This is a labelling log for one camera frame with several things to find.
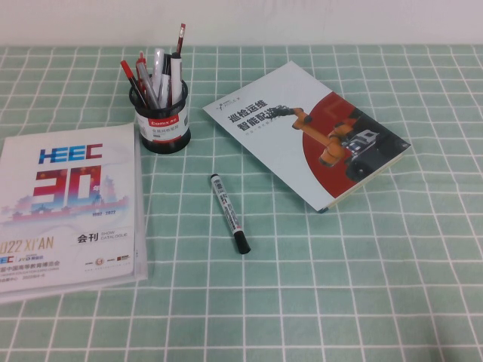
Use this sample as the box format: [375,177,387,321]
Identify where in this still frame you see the black and white marker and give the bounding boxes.
[158,54,174,106]

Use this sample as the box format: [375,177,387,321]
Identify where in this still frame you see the white capped marker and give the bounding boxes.
[152,47,165,90]

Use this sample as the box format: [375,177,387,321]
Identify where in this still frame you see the white red robot brochure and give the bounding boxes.
[202,60,412,214]

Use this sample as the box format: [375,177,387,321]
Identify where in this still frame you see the white HEEC catalogue book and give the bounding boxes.
[0,121,149,305]

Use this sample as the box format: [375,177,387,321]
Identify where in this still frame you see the red capped ballpoint pen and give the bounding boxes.
[120,60,150,109]

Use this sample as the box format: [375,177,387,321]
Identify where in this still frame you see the white marker pen black cap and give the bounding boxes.
[209,173,252,255]

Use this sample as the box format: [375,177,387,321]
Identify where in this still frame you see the white marker with black end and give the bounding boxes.
[169,52,184,107]

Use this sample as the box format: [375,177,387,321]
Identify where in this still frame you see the black mesh pen holder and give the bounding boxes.
[129,77,192,155]

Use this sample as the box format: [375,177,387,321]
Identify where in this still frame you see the red black pencil with eraser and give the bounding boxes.
[174,23,186,54]

